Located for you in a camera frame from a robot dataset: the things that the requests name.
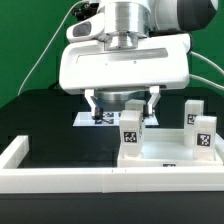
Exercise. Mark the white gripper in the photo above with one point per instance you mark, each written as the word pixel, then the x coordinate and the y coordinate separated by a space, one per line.
pixel 157 62

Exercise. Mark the white square table top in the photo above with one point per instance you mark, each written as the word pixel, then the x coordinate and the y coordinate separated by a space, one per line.
pixel 163 148

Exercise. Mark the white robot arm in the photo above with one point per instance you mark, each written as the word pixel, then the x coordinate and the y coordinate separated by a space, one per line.
pixel 132 45

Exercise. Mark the white sheet with tags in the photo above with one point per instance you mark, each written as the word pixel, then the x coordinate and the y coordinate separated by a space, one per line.
pixel 109 119

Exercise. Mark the white U-shaped fence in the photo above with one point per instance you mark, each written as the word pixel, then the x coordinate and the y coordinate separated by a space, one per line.
pixel 14 180

